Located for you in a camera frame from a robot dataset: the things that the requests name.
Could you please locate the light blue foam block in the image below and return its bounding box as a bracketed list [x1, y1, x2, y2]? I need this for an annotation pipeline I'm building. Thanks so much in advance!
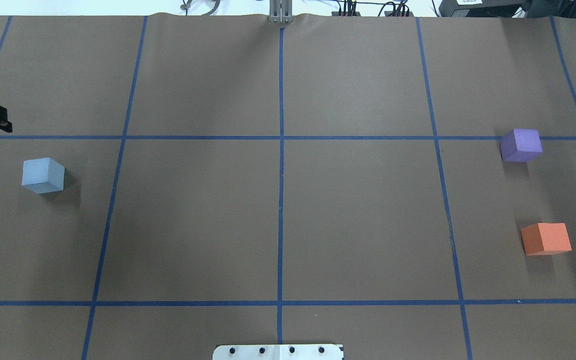
[22, 157, 66, 194]

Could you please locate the purple foam block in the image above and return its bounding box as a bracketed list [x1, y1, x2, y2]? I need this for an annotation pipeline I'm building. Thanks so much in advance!
[499, 129, 544, 163]

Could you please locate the orange foam block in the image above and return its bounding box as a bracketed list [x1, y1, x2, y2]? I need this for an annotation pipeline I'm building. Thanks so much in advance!
[520, 222, 572, 256]

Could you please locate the black device top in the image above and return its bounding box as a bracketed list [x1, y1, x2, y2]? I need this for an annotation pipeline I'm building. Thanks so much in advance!
[438, 0, 534, 18]

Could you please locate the aluminium frame post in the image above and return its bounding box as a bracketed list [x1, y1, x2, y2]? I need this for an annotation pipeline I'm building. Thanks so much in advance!
[269, 0, 294, 25]

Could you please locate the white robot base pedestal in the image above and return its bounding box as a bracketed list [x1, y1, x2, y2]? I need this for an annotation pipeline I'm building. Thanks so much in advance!
[212, 344, 345, 360]

